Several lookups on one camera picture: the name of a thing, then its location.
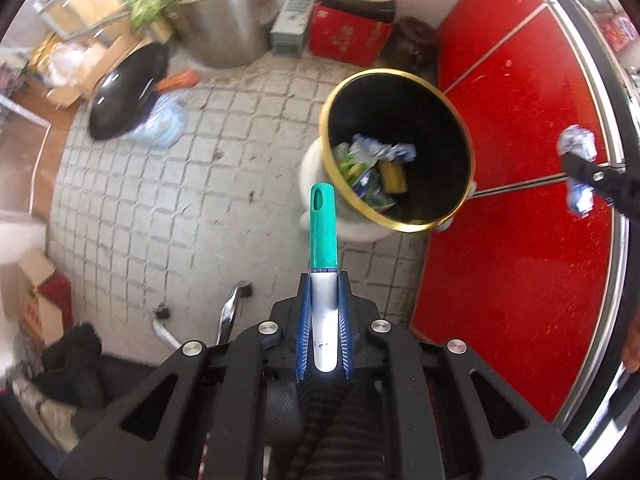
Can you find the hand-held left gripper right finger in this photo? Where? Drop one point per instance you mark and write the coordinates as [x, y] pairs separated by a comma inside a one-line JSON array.
[[345, 330]]

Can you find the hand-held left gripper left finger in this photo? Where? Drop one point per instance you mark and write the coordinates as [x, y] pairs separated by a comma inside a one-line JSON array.
[[301, 330]]

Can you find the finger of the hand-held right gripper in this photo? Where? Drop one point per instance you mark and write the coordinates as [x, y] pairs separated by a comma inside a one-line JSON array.
[[596, 177]]

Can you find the blue white wrapper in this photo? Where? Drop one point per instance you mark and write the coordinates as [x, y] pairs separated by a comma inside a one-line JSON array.
[[575, 142]]

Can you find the clear plastic cup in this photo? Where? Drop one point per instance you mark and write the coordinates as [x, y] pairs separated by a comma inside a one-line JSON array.
[[377, 197]]

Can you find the gold rimmed trash bin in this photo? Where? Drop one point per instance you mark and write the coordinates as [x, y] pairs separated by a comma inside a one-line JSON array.
[[440, 150]]

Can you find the yellow sponge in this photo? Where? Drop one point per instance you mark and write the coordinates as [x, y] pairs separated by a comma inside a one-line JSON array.
[[392, 177]]

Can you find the green white wipes packet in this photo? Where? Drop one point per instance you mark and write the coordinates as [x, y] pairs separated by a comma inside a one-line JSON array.
[[352, 165]]

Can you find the person's right forearm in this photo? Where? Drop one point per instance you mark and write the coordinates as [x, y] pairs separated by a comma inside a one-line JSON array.
[[632, 345]]

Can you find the chrome pipe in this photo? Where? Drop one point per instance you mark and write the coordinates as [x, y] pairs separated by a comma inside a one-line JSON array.
[[165, 332], [230, 310]]

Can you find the red cabinet door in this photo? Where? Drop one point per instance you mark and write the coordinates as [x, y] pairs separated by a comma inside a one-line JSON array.
[[540, 110], [490, 15], [515, 300]]

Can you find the colourful snack packet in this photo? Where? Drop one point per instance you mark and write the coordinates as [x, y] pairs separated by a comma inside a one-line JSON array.
[[620, 32]]

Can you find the crumpled white blue plastic bag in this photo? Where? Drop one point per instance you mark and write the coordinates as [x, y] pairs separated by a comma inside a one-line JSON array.
[[395, 151]]

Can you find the dark brown jar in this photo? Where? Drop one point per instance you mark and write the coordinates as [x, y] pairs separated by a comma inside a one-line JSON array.
[[412, 40]]

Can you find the black cloth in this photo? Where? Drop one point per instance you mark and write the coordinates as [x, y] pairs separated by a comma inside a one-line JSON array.
[[70, 365]]

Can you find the brown cardboard box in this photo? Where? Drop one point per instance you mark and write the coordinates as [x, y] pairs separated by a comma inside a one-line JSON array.
[[30, 280]]

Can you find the orange carrot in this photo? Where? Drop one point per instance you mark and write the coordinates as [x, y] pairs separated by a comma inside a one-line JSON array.
[[180, 80]]

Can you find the red gift box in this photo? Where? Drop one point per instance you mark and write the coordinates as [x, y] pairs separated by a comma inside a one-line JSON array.
[[345, 35]]

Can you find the black wok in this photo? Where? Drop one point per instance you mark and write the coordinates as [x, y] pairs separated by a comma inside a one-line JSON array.
[[125, 90]]

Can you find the grey plastic crate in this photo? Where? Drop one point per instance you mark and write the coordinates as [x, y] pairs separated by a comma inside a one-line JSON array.
[[292, 20]]

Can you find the large steel stockpot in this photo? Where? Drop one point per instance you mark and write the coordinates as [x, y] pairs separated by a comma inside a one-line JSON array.
[[225, 25]]

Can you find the flattened cardboard pieces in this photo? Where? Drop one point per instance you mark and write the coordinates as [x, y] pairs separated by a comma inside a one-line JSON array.
[[80, 75]]

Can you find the wooden cabinet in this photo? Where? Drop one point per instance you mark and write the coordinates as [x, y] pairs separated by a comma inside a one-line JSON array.
[[80, 5]]

